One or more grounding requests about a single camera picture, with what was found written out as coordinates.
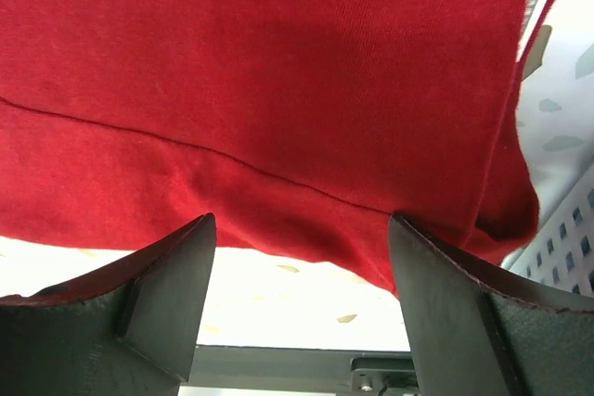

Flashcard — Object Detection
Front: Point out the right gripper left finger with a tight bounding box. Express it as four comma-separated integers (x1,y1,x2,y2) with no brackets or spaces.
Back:
1,213,216,395

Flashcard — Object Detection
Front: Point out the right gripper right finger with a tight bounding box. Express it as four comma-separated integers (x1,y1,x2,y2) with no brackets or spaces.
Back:
388,215,593,395

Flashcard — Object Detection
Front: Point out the red t shirt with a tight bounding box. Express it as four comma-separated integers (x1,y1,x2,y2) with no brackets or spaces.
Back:
1,0,538,290

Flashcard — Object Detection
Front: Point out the white laundry basket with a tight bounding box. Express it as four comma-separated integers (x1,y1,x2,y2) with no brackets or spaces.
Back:
505,172,594,298

